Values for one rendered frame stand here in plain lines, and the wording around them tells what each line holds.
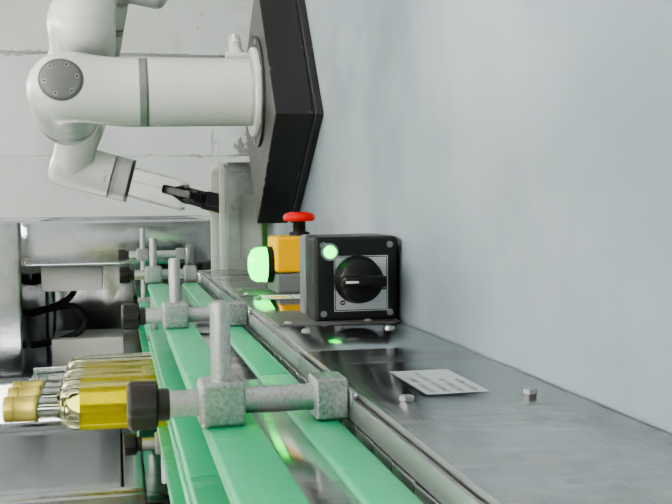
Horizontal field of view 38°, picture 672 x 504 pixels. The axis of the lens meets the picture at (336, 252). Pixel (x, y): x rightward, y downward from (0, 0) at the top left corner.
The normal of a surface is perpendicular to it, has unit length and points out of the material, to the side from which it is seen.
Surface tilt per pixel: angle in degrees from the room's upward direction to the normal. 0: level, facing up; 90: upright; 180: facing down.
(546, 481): 90
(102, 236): 90
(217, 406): 90
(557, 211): 0
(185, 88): 90
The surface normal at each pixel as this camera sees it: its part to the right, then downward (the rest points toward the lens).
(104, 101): 0.31, 0.40
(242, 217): 0.22, 0.05
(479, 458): -0.01, -1.00
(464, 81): -0.98, 0.02
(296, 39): 0.18, -0.54
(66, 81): 0.35, -0.14
